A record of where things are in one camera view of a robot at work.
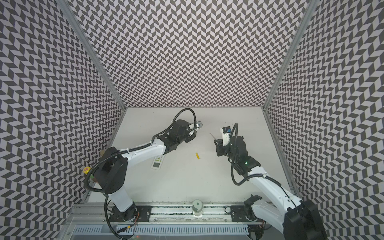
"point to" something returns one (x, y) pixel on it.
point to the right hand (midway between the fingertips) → (215, 145)
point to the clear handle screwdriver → (212, 135)
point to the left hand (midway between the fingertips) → (191, 126)
